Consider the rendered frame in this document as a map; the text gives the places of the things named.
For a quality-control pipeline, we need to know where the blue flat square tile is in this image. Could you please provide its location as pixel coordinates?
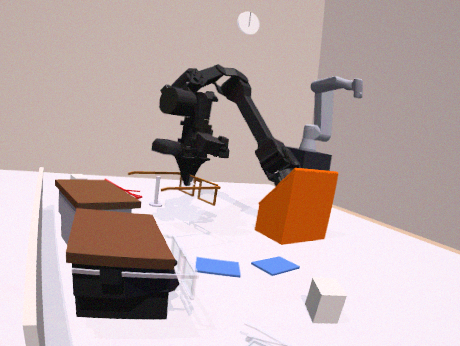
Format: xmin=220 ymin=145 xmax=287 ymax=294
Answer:
xmin=251 ymin=256 xmax=300 ymax=276
xmin=196 ymin=257 xmax=240 ymax=278

